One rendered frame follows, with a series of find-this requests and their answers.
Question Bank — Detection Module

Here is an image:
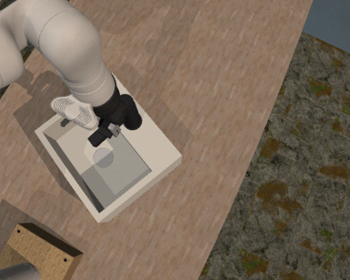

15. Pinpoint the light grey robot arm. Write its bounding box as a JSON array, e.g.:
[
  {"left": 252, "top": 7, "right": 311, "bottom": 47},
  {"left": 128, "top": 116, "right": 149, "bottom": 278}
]
[{"left": 0, "top": 0, "right": 107, "bottom": 280}]

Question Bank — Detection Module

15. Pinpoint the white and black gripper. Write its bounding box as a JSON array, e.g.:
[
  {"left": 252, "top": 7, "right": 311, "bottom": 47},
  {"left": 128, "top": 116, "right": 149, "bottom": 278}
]
[{"left": 50, "top": 66, "right": 128, "bottom": 137}]

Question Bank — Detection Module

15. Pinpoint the white rectangular sink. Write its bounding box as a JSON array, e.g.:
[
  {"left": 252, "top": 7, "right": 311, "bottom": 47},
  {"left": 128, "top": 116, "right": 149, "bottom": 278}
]
[{"left": 35, "top": 98, "right": 182, "bottom": 223}]

